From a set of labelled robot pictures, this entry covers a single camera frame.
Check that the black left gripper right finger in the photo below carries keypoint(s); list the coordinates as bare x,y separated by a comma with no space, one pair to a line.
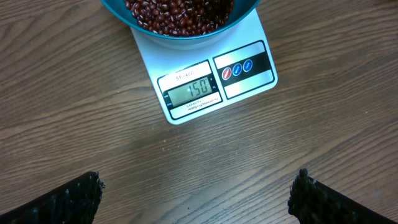
312,202

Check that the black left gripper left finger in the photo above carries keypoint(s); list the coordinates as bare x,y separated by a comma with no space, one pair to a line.
77,201

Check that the white digital kitchen scale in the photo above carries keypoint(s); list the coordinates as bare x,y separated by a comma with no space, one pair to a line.
200,79

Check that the teal plastic bowl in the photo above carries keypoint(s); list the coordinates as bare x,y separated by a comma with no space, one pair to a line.
242,8

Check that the red beans in bowl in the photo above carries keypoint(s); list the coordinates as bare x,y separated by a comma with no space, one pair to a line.
180,18

